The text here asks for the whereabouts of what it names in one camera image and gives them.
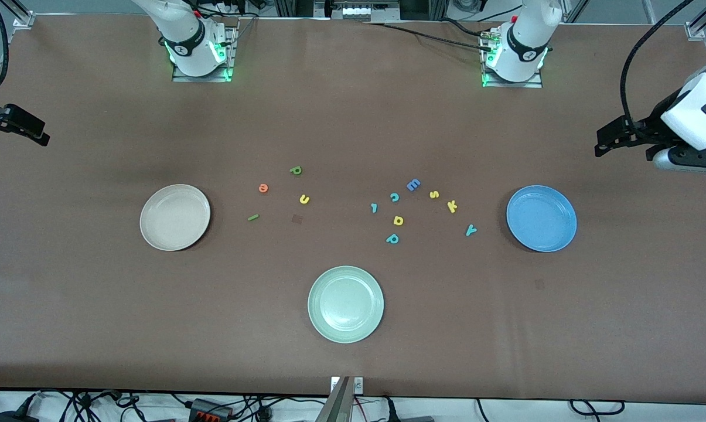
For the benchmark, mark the blue round plate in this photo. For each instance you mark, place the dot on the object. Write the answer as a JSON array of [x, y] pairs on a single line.
[[541, 218]]

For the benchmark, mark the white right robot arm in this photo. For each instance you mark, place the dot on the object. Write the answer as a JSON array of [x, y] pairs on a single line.
[[191, 41]]

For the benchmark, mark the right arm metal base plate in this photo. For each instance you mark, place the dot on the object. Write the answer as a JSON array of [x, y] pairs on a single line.
[[183, 76]]

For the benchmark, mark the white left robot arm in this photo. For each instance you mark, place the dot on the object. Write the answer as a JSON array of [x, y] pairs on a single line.
[[525, 47]]

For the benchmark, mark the yellow letter k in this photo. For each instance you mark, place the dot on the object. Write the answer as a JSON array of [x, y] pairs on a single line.
[[452, 206]]

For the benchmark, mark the black power adapter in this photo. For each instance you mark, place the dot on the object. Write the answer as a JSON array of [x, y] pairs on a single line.
[[13, 417]]

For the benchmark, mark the beige brown round plate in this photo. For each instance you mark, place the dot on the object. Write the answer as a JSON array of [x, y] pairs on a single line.
[[175, 217]]

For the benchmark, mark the grey metal camera post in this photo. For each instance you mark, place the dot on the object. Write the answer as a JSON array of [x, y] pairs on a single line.
[[336, 404]]

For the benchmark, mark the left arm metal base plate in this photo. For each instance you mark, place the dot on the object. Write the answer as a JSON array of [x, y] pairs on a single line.
[[534, 84]]

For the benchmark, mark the black orange power strip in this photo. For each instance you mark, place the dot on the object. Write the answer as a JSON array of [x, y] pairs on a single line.
[[211, 409]]

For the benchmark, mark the metal control box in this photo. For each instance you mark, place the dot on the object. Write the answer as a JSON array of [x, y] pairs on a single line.
[[358, 10]]

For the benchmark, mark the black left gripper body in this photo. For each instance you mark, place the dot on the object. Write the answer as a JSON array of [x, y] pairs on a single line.
[[647, 127]]

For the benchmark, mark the blue letter E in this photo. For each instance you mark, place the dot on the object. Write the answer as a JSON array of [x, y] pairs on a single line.
[[412, 186]]

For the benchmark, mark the green letter p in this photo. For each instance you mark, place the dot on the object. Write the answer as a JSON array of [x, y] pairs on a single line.
[[295, 171]]

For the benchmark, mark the pale green round plate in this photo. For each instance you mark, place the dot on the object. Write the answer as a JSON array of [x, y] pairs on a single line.
[[345, 304]]

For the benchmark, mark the teal letter y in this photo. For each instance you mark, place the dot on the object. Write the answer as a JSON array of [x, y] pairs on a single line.
[[471, 230]]

